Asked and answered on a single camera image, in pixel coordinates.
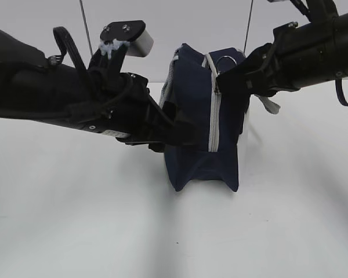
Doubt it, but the navy and white lunch bag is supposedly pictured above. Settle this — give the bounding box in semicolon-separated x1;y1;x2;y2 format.
159;43;250;192

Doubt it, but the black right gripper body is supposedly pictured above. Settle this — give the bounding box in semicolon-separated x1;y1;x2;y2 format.
243;25;300;97

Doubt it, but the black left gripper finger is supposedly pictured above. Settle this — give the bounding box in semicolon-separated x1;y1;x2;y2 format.
161;101;206;145

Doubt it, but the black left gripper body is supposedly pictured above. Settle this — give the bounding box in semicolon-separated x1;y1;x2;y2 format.
88;47;174;152

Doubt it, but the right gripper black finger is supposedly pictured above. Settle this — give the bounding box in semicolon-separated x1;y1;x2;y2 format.
216;52;267;93

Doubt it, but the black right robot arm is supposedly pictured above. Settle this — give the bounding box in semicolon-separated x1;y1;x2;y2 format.
216;1;348;97

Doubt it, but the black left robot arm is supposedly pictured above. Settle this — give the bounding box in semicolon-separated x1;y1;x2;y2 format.
0;20;201;152

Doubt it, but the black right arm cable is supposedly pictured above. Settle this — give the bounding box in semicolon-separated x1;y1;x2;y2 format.
335;78;348;107

